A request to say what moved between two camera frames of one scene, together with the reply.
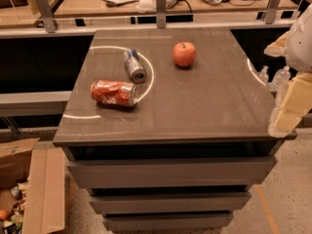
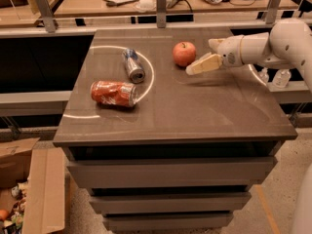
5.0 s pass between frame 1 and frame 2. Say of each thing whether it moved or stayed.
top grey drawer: stayed
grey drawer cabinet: stayed
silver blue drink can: stayed
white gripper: moved
